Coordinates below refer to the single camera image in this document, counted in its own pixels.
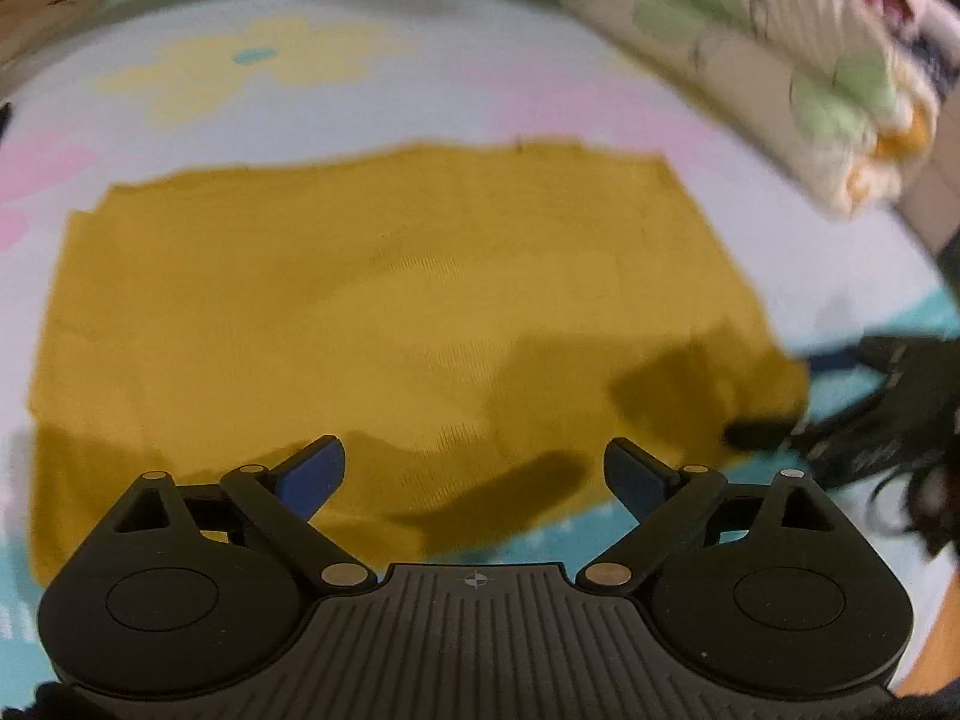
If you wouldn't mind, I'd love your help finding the floral white pillow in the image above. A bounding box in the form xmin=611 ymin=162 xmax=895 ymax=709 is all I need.
xmin=562 ymin=0 xmax=958 ymax=216

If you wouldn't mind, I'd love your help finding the mustard yellow knit garment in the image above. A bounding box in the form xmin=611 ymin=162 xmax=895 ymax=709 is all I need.
xmin=29 ymin=142 xmax=809 ymax=582

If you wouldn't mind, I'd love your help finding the floral bed sheet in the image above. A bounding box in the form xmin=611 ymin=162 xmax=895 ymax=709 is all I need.
xmin=2 ymin=0 xmax=958 ymax=704

